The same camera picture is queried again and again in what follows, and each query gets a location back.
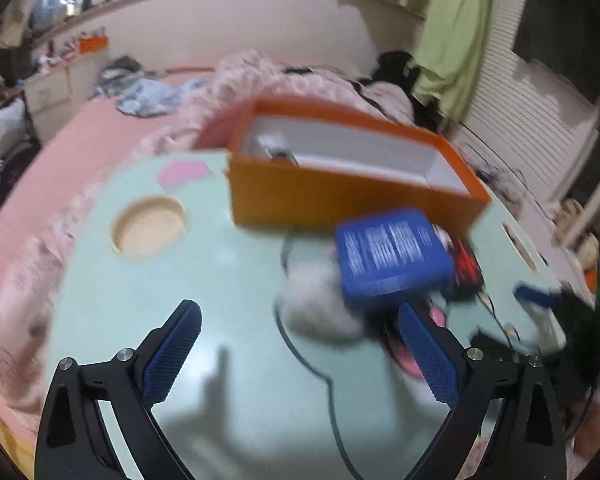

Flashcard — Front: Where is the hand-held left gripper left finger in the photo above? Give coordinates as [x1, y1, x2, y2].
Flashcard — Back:
[34, 299, 203, 480]

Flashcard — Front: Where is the dark hanging cloth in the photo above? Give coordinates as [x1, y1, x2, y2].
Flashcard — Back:
[512, 0, 600, 111]

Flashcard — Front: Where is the pink bedsheet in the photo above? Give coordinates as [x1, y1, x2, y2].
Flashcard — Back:
[0, 65, 216, 261]

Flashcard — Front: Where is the tan plush toy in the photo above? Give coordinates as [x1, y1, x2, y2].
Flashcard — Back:
[555, 199, 600, 266]

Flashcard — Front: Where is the green hanging garment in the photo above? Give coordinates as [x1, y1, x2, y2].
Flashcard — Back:
[412, 0, 501, 121]

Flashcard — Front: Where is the blue card box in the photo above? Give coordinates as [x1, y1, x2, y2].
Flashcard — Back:
[332, 208, 455, 306]

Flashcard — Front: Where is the black clothing pile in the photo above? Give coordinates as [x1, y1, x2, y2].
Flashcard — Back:
[360, 50, 423, 98]

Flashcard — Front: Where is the mint green cartoon desktop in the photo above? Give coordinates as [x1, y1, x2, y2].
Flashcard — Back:
[45, 150, 571, 480]

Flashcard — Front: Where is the bubble wrap packet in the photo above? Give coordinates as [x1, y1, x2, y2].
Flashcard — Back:
[275, 255, 368, 346]

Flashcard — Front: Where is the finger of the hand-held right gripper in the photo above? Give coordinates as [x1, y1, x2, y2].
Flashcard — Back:
[512, 284, 563, 311]

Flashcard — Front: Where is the small orange box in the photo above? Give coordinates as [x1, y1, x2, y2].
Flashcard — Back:
[77, 36, 110, 55]

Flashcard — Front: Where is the white drawer cabinet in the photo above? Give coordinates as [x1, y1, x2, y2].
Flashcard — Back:
[22, 60, 81, 116]

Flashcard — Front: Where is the white slatted wardrobe door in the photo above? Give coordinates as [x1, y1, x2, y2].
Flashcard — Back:
[450, 50, 600, 211]

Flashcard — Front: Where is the black patterned pouch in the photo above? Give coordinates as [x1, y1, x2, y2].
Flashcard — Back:
[430, 227, 486, 303]

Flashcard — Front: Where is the large orange cardboard box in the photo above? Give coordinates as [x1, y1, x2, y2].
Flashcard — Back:
[225, 97, 493, 238]

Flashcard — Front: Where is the dark grey clothing pile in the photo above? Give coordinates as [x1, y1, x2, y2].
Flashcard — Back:
[97, 55, 143, 83]

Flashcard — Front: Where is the light blue clothing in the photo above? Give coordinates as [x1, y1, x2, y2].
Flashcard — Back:
[90, 75, 206, 118]

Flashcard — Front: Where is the black cable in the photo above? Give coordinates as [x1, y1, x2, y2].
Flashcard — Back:
[472, 145, 531, 201]

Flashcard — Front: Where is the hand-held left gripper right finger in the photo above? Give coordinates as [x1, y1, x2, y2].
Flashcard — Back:
[397, 301, 567, 480]

